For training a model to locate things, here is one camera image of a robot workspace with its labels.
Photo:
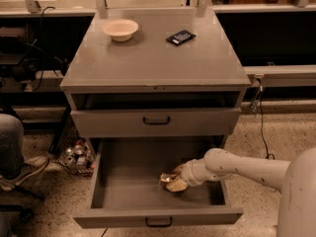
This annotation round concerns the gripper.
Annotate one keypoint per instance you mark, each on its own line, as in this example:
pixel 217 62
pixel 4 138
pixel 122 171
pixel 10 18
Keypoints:
pixel 188 174

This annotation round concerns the orange soda can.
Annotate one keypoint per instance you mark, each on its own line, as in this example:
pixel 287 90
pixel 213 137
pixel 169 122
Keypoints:
pixel 166 178

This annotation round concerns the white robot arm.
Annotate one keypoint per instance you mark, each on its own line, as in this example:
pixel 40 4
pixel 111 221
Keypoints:
pixel 295 180

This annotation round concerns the grey open middle drawer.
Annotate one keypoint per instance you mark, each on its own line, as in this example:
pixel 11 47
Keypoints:
pixel 125 189

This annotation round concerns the grey top drawer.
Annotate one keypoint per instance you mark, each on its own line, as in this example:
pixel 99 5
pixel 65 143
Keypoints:
pixel 155 114

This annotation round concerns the grey drawer cabinet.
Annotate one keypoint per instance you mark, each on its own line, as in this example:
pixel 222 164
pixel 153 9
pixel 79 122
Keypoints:
pixel 147 63

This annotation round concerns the black snack packet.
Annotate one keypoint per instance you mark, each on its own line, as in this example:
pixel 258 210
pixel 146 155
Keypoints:
pixel 180 37

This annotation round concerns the cream white bowl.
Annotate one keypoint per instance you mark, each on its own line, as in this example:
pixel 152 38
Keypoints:
pixel 120 29

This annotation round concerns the person leg in jeans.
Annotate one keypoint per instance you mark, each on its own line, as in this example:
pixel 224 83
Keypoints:
pixel 11 142

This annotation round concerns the black machinery on left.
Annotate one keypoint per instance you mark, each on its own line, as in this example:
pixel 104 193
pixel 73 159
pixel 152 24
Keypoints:
pixel 22 60

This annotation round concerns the wire basket of cans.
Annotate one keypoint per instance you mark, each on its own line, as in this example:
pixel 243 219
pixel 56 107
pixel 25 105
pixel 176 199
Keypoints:
pixel 77 159

